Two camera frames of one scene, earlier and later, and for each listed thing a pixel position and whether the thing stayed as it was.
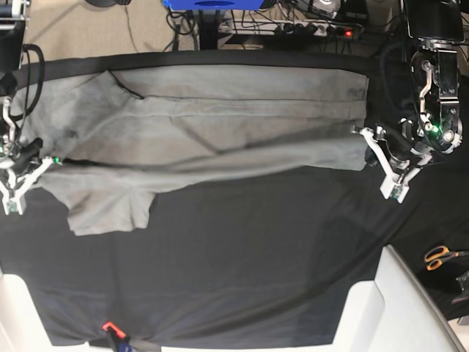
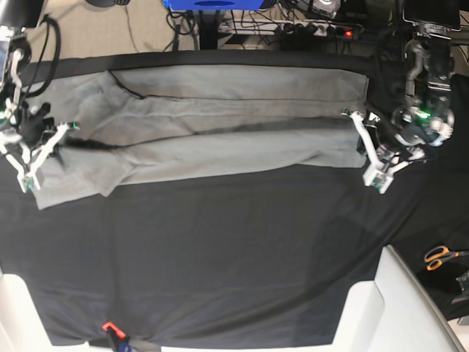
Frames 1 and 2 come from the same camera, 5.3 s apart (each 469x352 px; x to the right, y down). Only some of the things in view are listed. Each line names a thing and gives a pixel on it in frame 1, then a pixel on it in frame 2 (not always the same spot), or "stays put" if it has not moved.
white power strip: x=301 y=28 stays put
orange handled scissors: x=434 y=257 stays put
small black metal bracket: x=464 y=281 stays put
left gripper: x=26 y=156 to x=33 y=129
